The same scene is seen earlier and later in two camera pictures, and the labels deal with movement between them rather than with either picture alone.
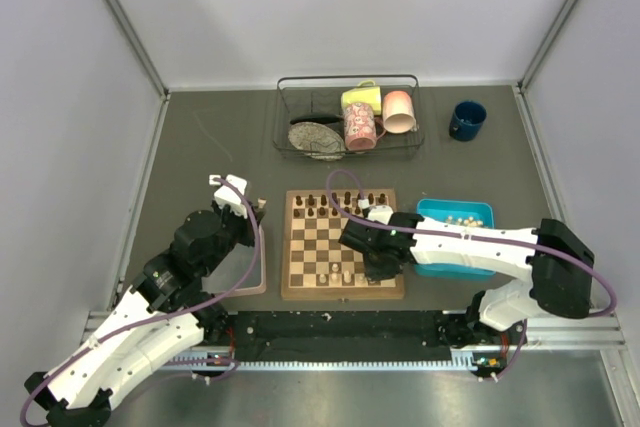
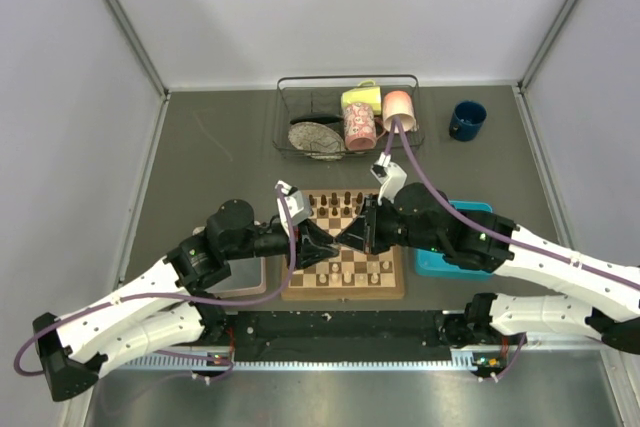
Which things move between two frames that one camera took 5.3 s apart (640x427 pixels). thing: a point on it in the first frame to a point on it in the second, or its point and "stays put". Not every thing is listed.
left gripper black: (248, 238) to (312, 249)
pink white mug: (398, 113) stays put
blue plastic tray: (441, 209) stays put
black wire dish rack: (325, 116) stays put
